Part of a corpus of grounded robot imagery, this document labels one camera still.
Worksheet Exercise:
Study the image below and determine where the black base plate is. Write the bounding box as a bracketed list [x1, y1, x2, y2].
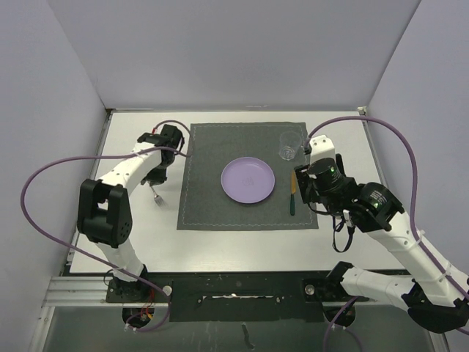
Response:
[105, 271, 369, 323]

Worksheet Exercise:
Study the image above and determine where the purple plate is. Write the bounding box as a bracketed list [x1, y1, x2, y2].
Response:
[221, 157, 276, 204]

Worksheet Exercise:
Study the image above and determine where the green handled knife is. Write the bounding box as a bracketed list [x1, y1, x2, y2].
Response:
[289, 172, 296, 216]

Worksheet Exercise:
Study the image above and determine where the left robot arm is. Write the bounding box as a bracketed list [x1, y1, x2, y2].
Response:
[77, 124, 185, 301]

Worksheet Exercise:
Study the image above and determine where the clear drinking glass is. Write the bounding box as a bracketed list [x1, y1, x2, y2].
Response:
[278, 131, 302, 161]

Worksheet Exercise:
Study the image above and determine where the aluminium frame rail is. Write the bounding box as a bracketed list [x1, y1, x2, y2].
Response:
[42, 274, 433, 307]

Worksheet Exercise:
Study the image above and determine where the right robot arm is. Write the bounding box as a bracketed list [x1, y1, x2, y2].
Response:
[295, 155, 468, 334]

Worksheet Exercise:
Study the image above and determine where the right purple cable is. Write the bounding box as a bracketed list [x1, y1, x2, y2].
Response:
[302, 116, 469, 352]

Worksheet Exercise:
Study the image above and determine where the silver fork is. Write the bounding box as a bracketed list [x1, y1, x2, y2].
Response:
[150, 186, 165, 207]

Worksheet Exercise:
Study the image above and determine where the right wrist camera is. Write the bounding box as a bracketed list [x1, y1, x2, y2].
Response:
[303, 135, 336, 164]

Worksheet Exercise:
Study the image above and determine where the purple cable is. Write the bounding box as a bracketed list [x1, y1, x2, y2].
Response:
[302, 116, 469, 352]
[20, 120, 191, 333]

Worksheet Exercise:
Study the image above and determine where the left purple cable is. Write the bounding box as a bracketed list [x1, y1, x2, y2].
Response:
[20, 120, 191, 333]

